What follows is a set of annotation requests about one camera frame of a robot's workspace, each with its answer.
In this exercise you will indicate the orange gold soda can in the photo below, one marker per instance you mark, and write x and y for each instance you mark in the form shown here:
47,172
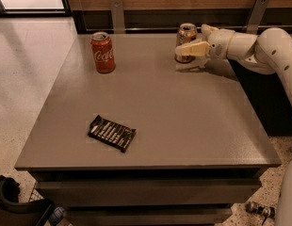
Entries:
187,32

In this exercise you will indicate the black candy bar wrapper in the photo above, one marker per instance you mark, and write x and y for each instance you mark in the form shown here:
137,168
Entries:
111,133

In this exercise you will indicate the left metal wall bracket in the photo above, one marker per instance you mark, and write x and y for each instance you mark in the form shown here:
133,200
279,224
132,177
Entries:
117,16

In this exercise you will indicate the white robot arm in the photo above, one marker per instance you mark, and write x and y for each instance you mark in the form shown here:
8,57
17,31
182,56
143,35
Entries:
267,53

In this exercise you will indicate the grey drawer cabinet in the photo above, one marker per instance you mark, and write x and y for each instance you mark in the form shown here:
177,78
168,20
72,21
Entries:
199,147

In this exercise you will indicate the red Coca-Cola can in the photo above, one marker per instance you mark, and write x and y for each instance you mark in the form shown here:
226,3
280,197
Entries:
103,54

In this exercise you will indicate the metal wall bracket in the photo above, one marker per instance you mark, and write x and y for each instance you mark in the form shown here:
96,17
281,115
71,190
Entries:
256,15
117,16

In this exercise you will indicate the black chair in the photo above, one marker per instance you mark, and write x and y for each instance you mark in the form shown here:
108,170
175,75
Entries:
15,213

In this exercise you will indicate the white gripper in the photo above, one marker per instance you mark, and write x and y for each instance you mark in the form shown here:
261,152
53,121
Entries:
219,43

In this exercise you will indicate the black white striped cylinder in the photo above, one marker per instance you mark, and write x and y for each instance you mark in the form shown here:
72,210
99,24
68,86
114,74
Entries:
259,209

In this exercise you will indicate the blue cap object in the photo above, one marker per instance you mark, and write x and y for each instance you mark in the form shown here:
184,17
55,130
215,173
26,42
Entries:
57,216

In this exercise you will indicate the right metal wall bracket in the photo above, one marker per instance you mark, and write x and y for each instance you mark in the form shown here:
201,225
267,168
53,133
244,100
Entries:
256,15

